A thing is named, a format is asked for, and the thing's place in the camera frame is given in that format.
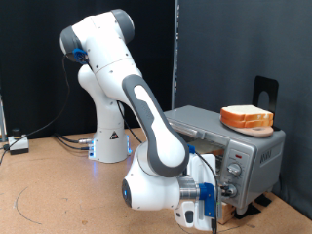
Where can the metal frame leg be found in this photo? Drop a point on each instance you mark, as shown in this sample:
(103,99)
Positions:
(2,123)

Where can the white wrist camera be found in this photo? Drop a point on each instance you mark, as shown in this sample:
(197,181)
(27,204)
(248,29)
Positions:
(185,216)

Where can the silver oven knob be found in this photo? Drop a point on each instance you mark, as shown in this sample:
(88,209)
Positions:
(234,169)
(231,191)

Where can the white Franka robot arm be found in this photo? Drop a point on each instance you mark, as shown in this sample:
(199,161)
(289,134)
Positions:
(107,61)

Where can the grey emergency stop box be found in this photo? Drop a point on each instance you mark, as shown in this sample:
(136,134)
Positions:
(19,144)

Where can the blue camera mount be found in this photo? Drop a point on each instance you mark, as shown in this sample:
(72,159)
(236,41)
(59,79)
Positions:
(208,200)

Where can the wooden block base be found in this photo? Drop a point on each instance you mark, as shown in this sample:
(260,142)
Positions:
(227,213)

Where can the vertical aluminium pole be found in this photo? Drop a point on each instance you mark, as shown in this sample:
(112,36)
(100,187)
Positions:
(175,48)

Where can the black foam pad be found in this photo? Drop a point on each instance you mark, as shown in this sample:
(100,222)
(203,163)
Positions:
(264,201)
(250,211)

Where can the silver toaster oven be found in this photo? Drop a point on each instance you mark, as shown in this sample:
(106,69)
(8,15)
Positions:
(260,156)

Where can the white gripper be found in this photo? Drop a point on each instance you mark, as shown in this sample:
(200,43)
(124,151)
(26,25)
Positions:
(203,169)

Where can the black metal bookend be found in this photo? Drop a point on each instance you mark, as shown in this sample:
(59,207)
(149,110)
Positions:
(257,83)

